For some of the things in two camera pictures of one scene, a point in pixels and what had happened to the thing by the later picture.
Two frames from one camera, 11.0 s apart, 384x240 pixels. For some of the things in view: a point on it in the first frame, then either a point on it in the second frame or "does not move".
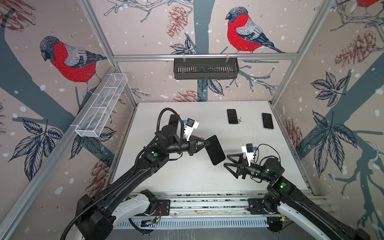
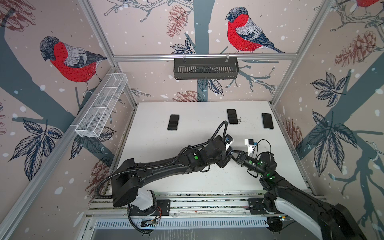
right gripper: (238, 166) → (239, 161)
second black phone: (173, 120) does not move
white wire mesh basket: (94, 120) does not move
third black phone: (232, 116) does not move
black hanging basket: (208, 68) does not move
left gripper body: (188, 146) → (223, 161)
